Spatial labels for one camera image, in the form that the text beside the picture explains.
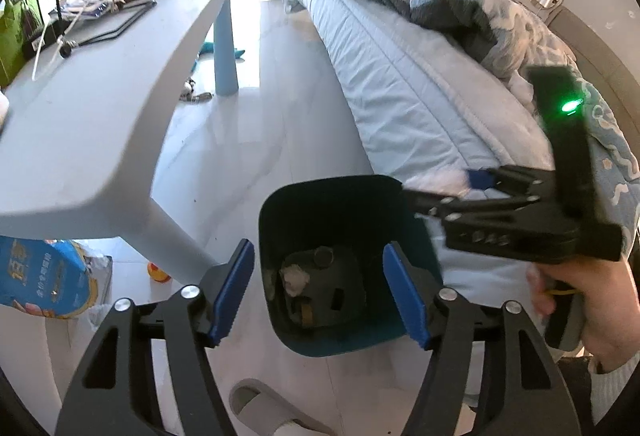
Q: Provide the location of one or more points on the fuzzy cream slipper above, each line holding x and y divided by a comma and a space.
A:
4, 111

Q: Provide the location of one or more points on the grey bed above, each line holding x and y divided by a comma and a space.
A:
400, 81

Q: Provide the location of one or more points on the teal toy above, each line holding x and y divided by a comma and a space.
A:
220, 52

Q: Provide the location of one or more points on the blue printed packaging bag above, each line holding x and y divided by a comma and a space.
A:
45, 281

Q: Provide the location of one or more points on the dark teal trash bin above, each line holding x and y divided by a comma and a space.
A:
310, 211

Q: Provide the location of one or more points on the green handbag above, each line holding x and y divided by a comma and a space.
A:
17, 31

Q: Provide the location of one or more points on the keys with keyring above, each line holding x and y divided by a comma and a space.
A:
196, 92

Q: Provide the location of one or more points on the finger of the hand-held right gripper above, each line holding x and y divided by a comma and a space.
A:
475, 206
515, 178

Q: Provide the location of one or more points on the grey low table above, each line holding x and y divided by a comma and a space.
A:
125, 91

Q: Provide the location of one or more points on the beige slipper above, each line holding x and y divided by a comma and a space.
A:
280, 411

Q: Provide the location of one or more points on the small orange ball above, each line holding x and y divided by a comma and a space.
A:
157, 273

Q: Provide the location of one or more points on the person's right hand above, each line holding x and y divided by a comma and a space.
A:
610, 311

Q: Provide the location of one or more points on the tan tape roll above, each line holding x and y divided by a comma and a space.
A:
324, 256

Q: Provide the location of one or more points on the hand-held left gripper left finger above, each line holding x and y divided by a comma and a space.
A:
232, 286

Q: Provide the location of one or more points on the clear plastic packet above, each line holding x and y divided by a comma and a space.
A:
87, 9

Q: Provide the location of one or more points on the white tissue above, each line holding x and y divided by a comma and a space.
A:
440, 180
294, 280

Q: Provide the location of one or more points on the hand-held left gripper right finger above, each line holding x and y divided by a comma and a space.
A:
405, 296

